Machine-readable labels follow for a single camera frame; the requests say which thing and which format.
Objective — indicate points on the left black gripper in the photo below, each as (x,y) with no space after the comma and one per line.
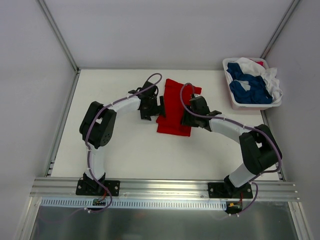
(155,108)

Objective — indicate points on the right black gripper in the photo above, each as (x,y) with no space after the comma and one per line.
(188,118)

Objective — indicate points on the red t shirt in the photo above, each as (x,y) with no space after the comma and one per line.
(174,111)

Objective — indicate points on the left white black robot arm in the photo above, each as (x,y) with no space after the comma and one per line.
(99,121)

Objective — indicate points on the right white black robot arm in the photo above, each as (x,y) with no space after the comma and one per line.
(258,146)

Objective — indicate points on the white laundry basket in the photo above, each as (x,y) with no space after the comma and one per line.
(239,106)

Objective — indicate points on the blue t shirt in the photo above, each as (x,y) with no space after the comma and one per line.
(246,88)

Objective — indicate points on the white t shirt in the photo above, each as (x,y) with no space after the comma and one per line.
(272,84)

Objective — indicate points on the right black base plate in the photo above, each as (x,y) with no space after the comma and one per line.
(219,190)

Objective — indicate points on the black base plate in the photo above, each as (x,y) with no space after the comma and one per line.
(219,190)
(83,189)

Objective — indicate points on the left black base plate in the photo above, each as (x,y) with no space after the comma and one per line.
(83,189)

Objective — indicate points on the aluminium mounting rail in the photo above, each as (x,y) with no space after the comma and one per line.
(267,191)

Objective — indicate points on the white slotted cable duct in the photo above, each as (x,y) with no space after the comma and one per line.
(158,204)

